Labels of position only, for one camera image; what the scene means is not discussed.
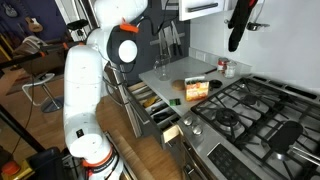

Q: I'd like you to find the black robot control box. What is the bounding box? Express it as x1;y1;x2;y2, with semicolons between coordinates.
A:
26;146;65;180

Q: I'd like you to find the open cutlery drawer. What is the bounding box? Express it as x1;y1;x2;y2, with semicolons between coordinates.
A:
126;81;184;148

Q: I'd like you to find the white brush dark red handle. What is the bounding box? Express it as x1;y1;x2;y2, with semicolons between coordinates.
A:
185;67;218;78

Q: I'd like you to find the tomato picture tin can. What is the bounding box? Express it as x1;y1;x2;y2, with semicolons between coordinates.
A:
224;61;238;79

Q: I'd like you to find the stainless gas stove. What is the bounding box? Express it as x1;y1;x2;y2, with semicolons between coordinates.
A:
176;74;320;180

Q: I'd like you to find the black flat utensil steel handle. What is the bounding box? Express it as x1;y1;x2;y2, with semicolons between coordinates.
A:
268;120;320;168

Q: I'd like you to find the clear glass pitcher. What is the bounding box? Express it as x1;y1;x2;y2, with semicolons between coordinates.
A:
153;54;173;82

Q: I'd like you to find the yellow emergency stop box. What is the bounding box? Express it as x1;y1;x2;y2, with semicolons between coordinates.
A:
1;160;34;180

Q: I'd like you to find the round cork trivet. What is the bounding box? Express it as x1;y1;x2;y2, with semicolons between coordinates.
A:
171;79;187;92

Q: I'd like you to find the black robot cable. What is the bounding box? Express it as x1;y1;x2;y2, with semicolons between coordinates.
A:
133;13;183;38

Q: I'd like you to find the black oven mitt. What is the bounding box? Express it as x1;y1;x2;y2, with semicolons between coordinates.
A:
227;0;259;53

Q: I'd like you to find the black camera on stand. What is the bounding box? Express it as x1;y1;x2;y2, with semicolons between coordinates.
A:
66;19;90;38

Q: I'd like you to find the small black cast-iron skillet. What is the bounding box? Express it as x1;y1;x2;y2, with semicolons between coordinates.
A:
209;79;223;89

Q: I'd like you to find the white wall outlet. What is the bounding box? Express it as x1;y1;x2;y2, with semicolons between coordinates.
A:
195;50;207;62

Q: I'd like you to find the yellow utensil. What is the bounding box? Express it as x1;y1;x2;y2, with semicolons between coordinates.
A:
143;95;159;108

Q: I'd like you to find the red label tin can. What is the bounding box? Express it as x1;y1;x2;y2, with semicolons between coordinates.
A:
217;57;230;74

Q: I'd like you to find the wooden plank platform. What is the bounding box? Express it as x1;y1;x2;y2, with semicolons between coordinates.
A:
109;128;156;180

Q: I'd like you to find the green tea packet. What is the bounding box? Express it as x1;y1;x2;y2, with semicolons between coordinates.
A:
168;97;182;107

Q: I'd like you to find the gray guitar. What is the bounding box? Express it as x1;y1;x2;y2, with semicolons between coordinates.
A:
3;2;19;18

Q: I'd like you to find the orange tea box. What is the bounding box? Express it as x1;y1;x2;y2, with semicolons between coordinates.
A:
184;75;210;102

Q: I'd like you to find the black table frame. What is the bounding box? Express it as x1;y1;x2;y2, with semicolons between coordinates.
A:
0;104;46;154

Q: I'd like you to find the magnetic knife strip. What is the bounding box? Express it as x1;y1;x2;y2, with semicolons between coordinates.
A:
149;31;186;46

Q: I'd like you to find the white stool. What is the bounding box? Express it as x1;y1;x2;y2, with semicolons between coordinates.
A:
21;73;64;114

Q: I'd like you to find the steel stove knob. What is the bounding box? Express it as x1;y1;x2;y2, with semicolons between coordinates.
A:
192;124;203;136
183;116;194;127

